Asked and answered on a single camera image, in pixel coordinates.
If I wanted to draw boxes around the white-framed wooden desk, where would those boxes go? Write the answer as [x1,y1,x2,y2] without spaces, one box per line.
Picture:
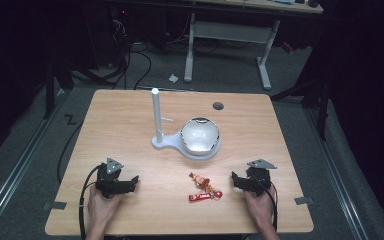
[183,0,324,91]

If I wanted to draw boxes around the red and yellow wrapped candy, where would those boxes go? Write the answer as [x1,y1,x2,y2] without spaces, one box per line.
[188,171,211,188]
[205,186,224,201]

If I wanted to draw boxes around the grey tape strip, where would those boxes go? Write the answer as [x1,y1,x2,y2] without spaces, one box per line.
[293,196,315,206]
[42,200,68,211]

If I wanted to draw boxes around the person's left hand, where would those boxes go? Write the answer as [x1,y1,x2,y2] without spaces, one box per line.
[87,184,125,232]

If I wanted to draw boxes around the black metal stand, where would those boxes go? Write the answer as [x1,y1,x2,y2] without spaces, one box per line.
[41,58,76,120]
[269,76,333,142]

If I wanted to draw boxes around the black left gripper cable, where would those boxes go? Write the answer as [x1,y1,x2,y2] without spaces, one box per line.
[78,164,103,240]

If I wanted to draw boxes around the white stand with post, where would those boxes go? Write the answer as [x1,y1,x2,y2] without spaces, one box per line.
[150,87,222,162]

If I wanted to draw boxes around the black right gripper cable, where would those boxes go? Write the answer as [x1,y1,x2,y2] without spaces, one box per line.
[251,173,279,232]

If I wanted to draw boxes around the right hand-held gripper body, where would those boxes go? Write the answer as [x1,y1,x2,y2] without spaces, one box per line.
[243,158,278,198]

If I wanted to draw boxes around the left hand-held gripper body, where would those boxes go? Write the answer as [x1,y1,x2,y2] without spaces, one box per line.
[94,157,131,200]

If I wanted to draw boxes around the black floor cable bundle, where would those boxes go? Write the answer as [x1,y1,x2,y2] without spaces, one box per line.
[73,8,153,91]

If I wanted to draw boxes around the person's right hand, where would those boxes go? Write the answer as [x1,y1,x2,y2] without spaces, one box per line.
[242,185,278,232]

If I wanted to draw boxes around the small red object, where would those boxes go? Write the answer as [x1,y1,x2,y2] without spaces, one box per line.
[280,41,295,55]

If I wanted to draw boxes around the metal floor rail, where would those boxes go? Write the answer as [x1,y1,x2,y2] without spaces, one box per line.
[304,107,371,240]
[0,87,68,238]

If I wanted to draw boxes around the thin black floor cable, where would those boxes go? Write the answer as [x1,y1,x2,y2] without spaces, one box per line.
[56,120,85,185]

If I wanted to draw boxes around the red candy bar wrapper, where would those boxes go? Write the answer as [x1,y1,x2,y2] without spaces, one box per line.
[188,192,213,203]

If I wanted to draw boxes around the shiny glass bowl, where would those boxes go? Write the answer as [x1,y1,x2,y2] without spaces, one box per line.
[179,116,221,157]

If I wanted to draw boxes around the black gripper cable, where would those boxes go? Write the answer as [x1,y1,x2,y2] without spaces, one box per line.
[251,173,279,232]
[78,164,103,240]

